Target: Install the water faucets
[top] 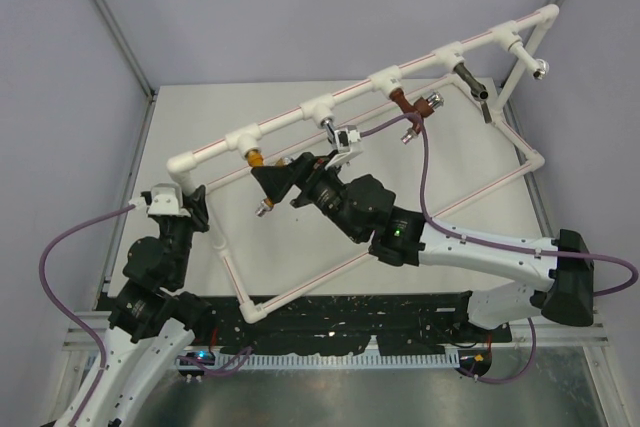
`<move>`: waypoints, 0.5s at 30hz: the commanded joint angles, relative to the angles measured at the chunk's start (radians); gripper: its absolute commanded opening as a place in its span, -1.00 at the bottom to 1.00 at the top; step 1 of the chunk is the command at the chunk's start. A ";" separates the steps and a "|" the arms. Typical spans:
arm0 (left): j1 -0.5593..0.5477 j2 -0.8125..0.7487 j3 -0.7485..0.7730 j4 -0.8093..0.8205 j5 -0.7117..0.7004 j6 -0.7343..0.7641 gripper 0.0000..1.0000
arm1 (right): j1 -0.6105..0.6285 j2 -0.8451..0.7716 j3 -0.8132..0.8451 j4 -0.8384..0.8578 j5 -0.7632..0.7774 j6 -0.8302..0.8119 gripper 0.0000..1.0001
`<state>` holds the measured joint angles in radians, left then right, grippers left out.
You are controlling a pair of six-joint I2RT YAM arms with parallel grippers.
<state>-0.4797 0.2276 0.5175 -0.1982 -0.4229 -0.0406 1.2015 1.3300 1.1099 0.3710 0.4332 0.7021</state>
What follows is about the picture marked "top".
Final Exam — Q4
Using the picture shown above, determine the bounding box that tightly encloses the yellow water faucet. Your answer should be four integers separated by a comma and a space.
245, 149, 293, 217

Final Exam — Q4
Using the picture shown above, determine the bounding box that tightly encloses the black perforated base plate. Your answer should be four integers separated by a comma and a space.
193, 291, 512, 357

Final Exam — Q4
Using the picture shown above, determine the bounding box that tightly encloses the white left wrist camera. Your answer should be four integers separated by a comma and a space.
128, 183, 191, 217

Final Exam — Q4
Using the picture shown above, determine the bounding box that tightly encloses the brown water faucet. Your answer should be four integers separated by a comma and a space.
389, 88, 444, 144

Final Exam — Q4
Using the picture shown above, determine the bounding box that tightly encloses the white PVC pipe frame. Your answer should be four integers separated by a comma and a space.
167, 4, 560, 329

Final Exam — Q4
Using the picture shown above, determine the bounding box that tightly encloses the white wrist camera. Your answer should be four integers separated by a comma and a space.
327, 125, 363, 168
128, 183, 191, 217

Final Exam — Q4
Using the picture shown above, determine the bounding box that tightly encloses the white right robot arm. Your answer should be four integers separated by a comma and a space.
251, 152, 594, 341

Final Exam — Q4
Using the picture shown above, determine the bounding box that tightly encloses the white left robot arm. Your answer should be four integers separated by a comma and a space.
55, 184, 216, 426

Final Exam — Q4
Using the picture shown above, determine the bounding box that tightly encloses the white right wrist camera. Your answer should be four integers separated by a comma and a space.
327, 125, 363, 168

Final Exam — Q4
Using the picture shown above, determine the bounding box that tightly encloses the white slotted cable duct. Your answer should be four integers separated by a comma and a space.
169, 349, 460, 376

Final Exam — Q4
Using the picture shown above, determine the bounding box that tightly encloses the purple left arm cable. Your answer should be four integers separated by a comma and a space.
39, 204, 256, 427

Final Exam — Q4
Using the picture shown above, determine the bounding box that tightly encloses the white chrome-tipped faucet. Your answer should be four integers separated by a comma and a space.
510, 42, 549, 80

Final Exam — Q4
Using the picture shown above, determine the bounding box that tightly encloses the chrome lever faucet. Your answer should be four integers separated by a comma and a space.
321, 117, 348, 150

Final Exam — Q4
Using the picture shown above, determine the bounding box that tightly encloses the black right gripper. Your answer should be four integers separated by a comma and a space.
254, 149, 365, 241

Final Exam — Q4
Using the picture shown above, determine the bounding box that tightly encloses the aluminium frame post left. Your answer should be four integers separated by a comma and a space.
89, 0, 156, 101

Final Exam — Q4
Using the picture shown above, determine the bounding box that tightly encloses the dark grey lever faucet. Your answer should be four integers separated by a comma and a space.
453, 62, 493, 124

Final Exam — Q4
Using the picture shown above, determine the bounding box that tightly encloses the aluminium front rail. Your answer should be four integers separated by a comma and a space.
63, 311, 610, 351

